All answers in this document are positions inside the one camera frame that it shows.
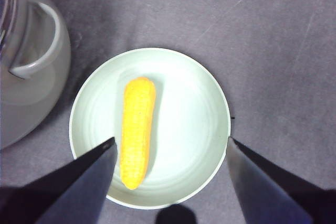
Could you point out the pale green electric steamer pot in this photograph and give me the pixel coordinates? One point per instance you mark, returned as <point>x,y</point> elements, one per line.
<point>34,98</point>

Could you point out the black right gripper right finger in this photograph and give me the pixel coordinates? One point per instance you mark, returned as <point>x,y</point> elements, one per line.
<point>265,190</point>

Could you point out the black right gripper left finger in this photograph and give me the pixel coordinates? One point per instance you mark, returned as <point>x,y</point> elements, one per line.
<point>78,190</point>

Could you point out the pale green round plate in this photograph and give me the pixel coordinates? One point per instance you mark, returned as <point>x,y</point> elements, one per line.
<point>183,119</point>

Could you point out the yellow corn cob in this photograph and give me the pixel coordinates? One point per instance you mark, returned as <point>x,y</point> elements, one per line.
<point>137,129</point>

